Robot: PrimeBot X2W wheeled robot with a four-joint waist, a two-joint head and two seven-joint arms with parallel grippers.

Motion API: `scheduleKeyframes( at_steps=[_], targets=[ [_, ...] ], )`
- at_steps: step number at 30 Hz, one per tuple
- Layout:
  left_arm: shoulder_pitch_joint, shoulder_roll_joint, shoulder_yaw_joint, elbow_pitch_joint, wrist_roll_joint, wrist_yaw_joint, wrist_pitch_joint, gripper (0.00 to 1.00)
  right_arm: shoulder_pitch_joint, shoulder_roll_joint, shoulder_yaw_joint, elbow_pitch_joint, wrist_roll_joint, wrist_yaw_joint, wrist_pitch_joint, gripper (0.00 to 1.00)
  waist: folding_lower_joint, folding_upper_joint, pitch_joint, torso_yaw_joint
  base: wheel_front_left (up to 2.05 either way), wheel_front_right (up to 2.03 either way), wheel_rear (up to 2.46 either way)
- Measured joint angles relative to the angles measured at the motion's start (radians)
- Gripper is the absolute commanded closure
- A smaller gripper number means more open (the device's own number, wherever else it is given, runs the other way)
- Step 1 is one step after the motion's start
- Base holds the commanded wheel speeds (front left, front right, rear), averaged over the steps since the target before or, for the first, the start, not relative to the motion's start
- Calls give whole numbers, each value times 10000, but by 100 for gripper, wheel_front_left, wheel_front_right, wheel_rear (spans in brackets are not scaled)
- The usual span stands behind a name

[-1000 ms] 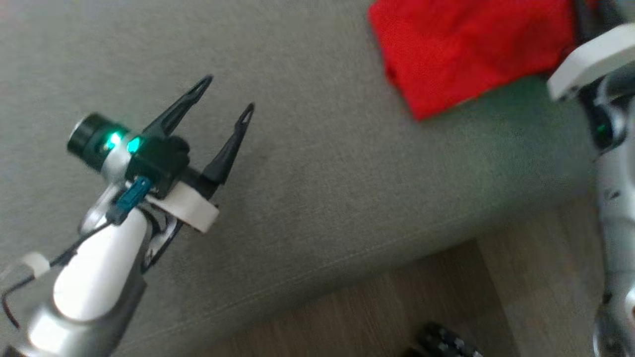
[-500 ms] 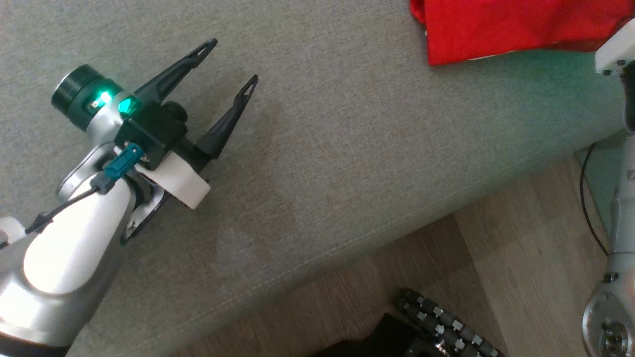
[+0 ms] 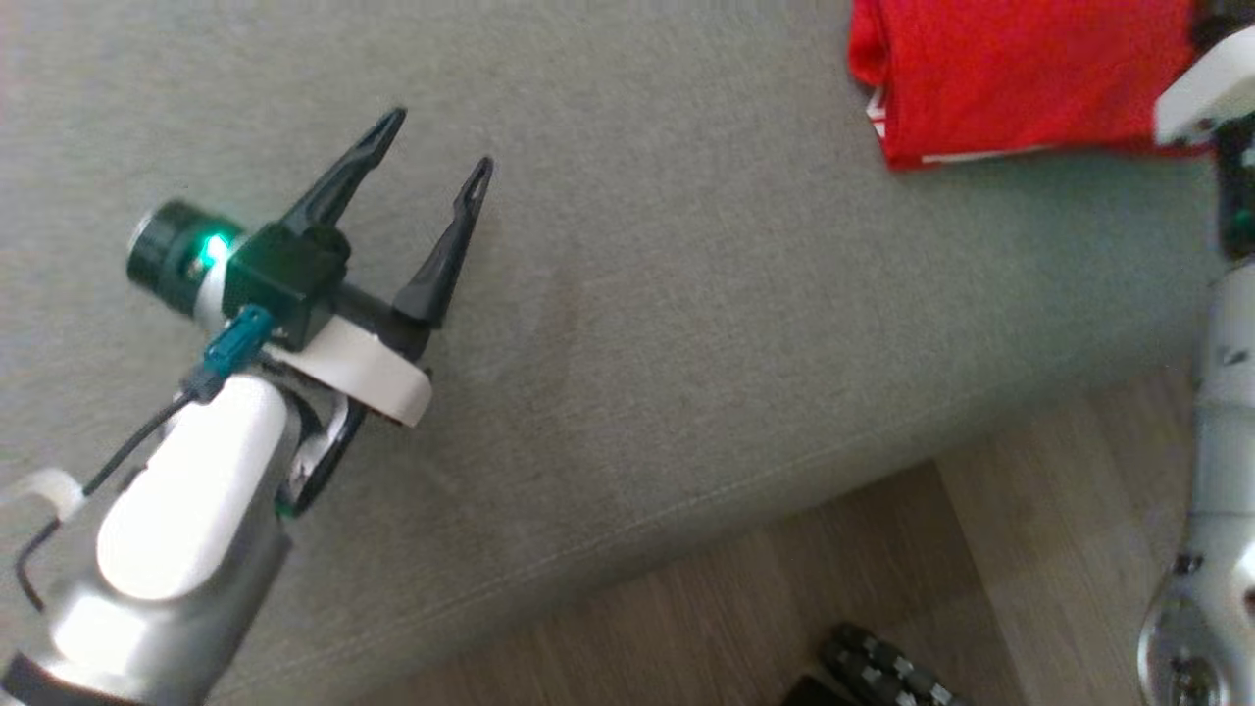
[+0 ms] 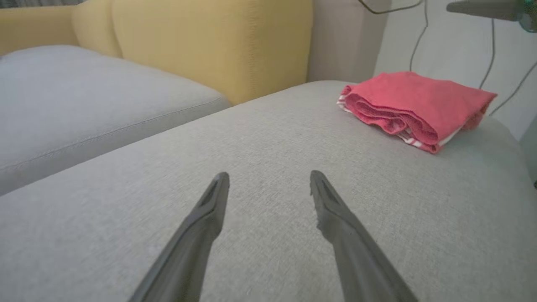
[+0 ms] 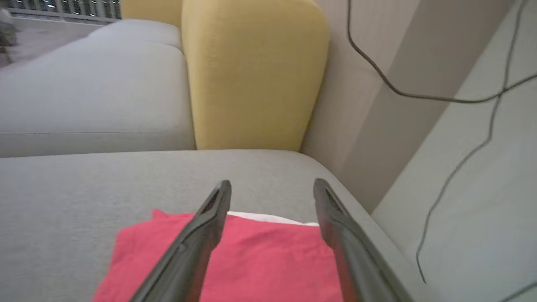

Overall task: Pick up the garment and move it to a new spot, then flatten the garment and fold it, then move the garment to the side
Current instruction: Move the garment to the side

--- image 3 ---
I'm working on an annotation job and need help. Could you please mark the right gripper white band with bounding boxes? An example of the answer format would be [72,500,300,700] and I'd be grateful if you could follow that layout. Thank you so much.
[1152,0,1255,262]

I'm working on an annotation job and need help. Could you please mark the grey sofa chaise seat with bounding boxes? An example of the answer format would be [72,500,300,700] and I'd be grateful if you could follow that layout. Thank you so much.
[0,0,1255,706]

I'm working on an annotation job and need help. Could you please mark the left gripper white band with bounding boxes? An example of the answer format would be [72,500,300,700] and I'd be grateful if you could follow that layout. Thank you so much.
[125,106,495,518]

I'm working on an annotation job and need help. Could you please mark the red and white basketball jersey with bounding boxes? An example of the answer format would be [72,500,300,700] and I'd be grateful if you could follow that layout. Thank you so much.
[848,0,1217,173]

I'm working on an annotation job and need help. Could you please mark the left camera cable teal plug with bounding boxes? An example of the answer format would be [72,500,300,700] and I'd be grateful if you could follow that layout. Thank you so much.
[15,304,277,614]

